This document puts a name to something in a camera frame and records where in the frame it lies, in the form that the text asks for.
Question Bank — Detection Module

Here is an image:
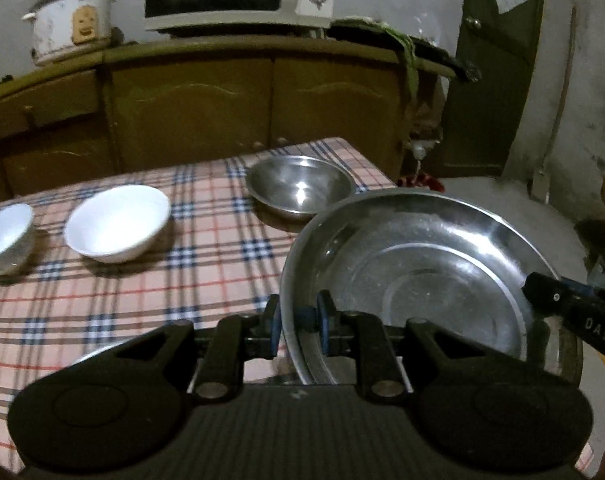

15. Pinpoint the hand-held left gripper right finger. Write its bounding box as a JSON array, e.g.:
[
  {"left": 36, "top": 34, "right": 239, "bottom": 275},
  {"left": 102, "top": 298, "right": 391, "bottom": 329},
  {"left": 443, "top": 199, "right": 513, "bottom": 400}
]
[{"left": 317, "top": 290, "right": 488, "bottom": 403}]

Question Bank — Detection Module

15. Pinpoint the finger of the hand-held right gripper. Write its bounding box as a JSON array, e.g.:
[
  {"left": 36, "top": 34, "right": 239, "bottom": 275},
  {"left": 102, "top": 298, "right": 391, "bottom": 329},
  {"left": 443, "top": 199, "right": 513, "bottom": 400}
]
[{"left": 521, "top": 272, "right": 605, "bottom": 361}]

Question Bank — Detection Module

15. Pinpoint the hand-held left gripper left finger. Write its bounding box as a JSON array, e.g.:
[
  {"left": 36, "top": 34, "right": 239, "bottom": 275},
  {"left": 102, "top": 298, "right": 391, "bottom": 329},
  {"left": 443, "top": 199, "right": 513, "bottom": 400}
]
[{"left": 115, "top": 295, "right": 283, "bottom": 403}]

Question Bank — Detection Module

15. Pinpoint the large steel basin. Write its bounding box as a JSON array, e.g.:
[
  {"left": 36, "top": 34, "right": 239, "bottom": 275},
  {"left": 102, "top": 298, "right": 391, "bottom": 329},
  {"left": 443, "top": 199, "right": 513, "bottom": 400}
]
[{"left": 280, "top": 187, "right": 583, "bottom": 391}]

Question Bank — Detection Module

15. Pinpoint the large white bowl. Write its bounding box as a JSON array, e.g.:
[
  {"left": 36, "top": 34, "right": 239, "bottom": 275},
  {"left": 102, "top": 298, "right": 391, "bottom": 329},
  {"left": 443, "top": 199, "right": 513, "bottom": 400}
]
[{"left": 64, "top": 185, "right": 172, "bottom": 264}]

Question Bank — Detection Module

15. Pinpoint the plaid tablecloth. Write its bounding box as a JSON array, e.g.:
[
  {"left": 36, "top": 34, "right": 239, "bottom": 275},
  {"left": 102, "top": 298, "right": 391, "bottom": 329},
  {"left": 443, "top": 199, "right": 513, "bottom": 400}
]
[{"left": 0, "top": 136, "right": 398, "bottom": 476}]

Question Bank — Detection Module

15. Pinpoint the steel bowl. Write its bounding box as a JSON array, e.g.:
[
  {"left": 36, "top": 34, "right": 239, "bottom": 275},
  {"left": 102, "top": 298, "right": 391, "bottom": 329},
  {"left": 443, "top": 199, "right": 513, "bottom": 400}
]
[{"left": 246, "top": 155, "right": 356, "bottom": 222}]

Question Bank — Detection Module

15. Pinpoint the red floor item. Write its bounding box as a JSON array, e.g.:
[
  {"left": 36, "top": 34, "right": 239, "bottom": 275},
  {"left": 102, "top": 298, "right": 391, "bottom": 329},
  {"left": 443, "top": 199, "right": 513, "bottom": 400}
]
[{"left": 397, "top": 172, "right": 444, "bottom": 192}]

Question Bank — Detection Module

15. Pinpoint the dark green door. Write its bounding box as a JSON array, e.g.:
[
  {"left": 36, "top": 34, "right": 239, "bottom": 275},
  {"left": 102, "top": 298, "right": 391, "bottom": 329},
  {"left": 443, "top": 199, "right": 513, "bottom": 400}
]
[{"left": 427, "top": 0, "right": 548, "bottom": 178}]

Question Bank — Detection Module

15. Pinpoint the wooden kitchen cabinet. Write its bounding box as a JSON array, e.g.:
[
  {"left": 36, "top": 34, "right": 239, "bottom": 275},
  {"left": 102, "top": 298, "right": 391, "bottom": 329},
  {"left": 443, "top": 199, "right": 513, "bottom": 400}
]
[{"left": 0, "top": 35, "right": 456, "bottom": 201}]

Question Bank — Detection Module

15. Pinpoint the small white bowl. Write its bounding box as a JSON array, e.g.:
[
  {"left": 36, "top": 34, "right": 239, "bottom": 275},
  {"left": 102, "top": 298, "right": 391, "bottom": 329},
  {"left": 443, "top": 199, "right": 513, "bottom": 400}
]
[{"left": 0, "top": 203, "right": 34, "bottom": 276}]

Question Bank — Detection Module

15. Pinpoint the white rice cooker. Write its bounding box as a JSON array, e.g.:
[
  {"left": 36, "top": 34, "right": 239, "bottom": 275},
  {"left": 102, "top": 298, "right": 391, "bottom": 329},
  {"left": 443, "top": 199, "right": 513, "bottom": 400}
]
[{"left": 25, "top": 0, "right": 119, "bottom": 67}]

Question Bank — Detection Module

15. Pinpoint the green strap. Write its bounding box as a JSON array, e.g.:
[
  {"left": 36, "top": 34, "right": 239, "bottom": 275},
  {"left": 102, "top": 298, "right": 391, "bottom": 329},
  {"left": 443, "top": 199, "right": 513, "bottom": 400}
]
[{"left": 377, "top": 22, "right": 423, "bottom": 106}]

